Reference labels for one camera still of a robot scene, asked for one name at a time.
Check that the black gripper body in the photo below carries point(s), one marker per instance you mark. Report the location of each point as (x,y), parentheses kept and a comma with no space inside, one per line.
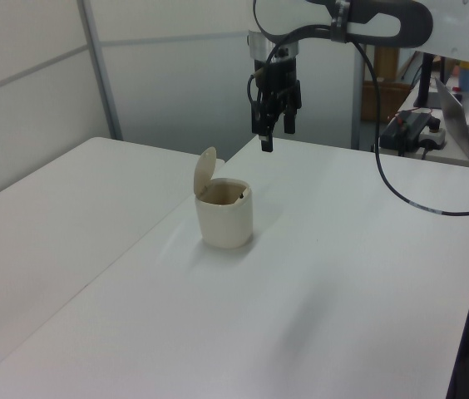
(278,77)

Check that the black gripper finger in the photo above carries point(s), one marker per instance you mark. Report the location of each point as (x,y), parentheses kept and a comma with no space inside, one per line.
(290,116)
(264,124)

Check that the small cream trash can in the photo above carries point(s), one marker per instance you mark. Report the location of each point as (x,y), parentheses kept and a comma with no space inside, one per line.
(226,220)

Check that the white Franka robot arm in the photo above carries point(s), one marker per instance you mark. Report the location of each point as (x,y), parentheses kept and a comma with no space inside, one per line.
(459,25)

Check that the wooden cabinet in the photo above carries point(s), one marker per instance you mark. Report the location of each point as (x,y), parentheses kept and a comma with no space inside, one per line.
(378,91)

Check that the black power box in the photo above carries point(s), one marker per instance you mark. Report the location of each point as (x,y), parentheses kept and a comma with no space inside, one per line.
(403,126)

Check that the black monitor stand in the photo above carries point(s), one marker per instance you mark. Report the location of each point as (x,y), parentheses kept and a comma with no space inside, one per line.
(426,83)

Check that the grey emergency stop button box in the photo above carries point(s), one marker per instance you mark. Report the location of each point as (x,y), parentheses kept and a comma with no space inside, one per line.
(434,135)

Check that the silver laptop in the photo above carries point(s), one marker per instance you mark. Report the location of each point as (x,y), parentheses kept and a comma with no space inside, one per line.
(457,120)

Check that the blue cup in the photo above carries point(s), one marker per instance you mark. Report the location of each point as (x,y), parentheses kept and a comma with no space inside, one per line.
(467,79)

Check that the grey partition frame post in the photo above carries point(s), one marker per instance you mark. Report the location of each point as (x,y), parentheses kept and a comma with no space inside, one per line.
(103,70)

